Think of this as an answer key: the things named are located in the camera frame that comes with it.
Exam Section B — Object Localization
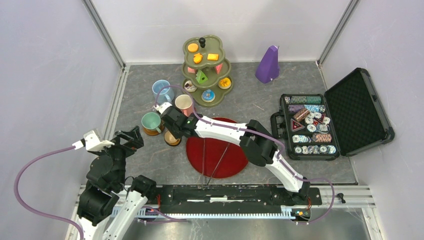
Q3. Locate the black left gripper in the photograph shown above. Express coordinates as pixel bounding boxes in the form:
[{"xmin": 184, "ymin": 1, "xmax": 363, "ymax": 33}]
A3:
[{"xmin": 93, "ymin": 124, "xmax": 144, "ymax": 188}]

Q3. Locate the small orange cup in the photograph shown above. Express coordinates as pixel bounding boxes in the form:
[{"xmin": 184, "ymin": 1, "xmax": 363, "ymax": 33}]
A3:
[{"xmin": 164, "ymin": 131, "xmax": 177, "ymax": 140}]

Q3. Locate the brown round coaster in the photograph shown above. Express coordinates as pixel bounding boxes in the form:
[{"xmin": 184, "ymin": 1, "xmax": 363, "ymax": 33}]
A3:
[{"xmin": 142, "ymin": 126, "xmax": 165, "ymax": 136}]

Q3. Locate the mint green cup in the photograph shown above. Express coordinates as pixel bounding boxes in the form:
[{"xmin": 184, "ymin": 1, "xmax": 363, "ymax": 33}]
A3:
[{"xmin": 141, "ymin": 112, "xmax": 162, "ymax": 130}]

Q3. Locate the pink mug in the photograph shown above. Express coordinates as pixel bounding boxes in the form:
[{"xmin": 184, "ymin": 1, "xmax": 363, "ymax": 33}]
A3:
[{"xmin": 174, "ymin": 94, "xmax": 194, "ymax": 117}]

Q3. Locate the light blue mug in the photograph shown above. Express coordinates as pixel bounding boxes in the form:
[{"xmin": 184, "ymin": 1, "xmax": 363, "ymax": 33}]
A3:
[{"xmin": 151, "ymin": 79, "xmax": 175, "ymax": 105}]

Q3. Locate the chocolate white tart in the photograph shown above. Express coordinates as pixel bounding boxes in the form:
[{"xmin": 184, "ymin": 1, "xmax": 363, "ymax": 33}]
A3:
[{"xmin": 183, "ymin": 80, "xmax": 197, "ymax": 93}]

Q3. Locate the blue frosted donut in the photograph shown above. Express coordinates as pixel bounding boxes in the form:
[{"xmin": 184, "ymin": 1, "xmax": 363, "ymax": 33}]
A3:
[{"xmin": 201, "ymin": 89, "xmax": 216, "ymax": 103}]

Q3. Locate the green cake slice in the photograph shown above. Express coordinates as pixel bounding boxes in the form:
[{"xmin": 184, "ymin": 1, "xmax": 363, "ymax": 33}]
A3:
[{"xmin": 195, "ymin": 69, "xmax": 208, "ymax": 84}]

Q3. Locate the pink strawberry cake slice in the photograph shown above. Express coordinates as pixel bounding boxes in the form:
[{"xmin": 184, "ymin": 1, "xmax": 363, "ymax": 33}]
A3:
[{"xmin": 214, "ymin": 63, "xmax": 223, "ymax": 74}]

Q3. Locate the orange fish-shaped cookie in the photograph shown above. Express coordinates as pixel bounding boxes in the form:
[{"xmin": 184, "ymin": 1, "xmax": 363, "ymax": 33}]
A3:
[{"xmin": 193, "ymin": 52, "xmax": 204, "ymax": 64}]

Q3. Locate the square orange cracker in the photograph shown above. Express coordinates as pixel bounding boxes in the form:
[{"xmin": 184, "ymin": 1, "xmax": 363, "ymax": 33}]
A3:
[{"xmin": 207, "ymin": 53, "xmax": 220, "ymax": 61}]

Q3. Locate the round orange cookie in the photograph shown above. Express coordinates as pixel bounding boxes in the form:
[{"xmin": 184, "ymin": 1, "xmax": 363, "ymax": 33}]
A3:
[{"xmin": 187, "ymin": 43, "xmax": 199, "ymax": 53}]

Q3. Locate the orange round coaster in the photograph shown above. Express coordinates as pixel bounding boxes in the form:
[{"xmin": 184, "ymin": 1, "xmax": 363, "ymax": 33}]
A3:
[{"xmin": 164, "ymin": 138, "xmax": 181, "ymax": 147}]

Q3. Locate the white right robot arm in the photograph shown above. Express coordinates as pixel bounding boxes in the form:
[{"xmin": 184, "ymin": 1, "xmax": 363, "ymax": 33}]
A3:
[{"xmin": 156, "ymin": 102, "xmax": 310, "ymax": 204}]

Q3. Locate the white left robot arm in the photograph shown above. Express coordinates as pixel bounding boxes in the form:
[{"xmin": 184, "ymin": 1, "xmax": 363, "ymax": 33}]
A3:
[{"xmin": 73, "ymin": 126, "xmax": 157, "ymax": 240}]

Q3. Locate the round red tray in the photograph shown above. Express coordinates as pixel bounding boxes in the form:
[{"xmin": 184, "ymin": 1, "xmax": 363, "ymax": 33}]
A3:
[{"xmin": 186, "ymin": 137, "xmax": 249, "ymax": 179}]

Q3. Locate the green three-tier stand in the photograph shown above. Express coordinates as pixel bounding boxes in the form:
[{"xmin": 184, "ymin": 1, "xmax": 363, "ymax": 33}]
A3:
[{"xmin": 182, "ymin": 35, "xmax": 234, "ymax": 108}]

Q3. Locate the purple cone-shaped container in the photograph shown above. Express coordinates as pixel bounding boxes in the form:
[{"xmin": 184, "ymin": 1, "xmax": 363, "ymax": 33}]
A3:
[{"xmin": 255, "ymin": 45, "xmax": 280, "ymax": 84}]

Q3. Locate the black poker chip case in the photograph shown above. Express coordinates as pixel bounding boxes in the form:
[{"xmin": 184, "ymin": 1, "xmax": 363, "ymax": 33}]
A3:
[{"xmin": 270, "ymin": 68, "xmax": 395, "ymax": 161}]

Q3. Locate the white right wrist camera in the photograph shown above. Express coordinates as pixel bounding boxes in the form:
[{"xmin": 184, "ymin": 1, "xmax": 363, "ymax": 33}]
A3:
[{"xmin": 153, "ymin": 101, "xmax": 173, "ymax": 115}]

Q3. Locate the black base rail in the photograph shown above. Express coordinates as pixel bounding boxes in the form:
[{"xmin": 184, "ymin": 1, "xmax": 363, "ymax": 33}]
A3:
[{"xmin": 146, "ymin": 184, "xmax": 323, "ymax": 214}]

